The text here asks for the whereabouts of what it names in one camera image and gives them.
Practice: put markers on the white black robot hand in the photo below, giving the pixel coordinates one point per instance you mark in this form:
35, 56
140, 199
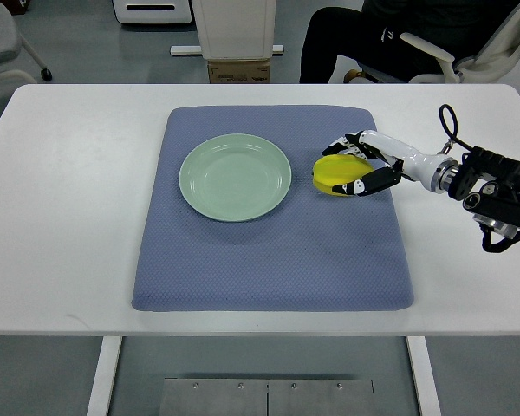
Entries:
399, 161

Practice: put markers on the yellow starfruit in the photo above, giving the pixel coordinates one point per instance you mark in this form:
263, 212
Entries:
338, 169

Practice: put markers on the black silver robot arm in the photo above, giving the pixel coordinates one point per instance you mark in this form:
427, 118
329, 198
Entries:
488, 186

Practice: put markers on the light green plate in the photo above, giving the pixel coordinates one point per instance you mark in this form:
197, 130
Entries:
235, 177

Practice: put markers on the white office chair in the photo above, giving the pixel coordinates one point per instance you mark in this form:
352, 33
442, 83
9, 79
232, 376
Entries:
449, 52

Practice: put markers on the seated person in black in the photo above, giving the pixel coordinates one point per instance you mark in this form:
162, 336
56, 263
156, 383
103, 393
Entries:
337, 31

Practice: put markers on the right white table leg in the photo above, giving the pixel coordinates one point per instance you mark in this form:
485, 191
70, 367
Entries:
423, 379

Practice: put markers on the white table leg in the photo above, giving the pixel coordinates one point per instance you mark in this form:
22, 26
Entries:
423, 379
104, 376

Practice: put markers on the cardboard box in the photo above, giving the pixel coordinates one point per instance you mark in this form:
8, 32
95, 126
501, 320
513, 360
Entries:
238, 72

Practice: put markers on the white appliance with slot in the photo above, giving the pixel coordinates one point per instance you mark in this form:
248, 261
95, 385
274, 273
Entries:
152, 12

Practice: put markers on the left white table leg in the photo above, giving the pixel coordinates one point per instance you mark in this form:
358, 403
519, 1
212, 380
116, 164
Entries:
104, 376

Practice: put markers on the grey chair with caster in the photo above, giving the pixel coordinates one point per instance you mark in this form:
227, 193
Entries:
12, 42

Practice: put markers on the white table pedestal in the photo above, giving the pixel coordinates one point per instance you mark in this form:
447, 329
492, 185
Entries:
230, 30

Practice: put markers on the metal base plate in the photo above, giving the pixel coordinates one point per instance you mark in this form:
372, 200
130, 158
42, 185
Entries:
227, 396

